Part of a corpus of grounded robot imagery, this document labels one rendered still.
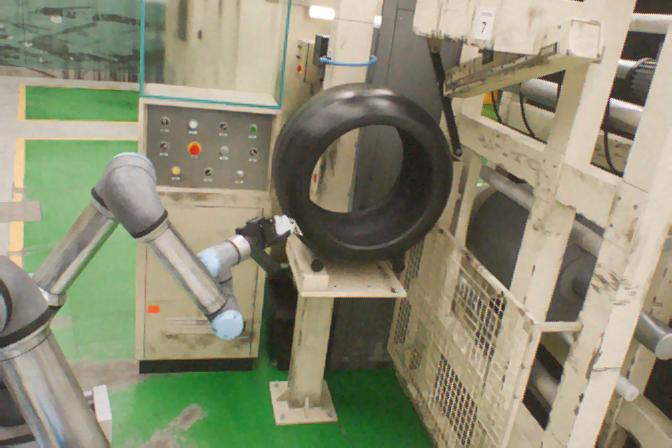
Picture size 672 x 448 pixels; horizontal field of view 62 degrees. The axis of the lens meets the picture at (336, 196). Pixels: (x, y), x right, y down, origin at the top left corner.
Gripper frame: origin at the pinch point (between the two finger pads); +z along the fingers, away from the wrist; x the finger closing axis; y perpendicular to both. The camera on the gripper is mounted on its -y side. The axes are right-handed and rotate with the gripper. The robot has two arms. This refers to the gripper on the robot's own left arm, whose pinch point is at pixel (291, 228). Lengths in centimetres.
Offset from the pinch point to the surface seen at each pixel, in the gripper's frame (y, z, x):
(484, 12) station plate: 49, 30, -59
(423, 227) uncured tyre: -11.8, 32.6, -26.0
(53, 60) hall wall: 164, 350, 814
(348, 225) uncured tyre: -12.2, 35.9, 7.8
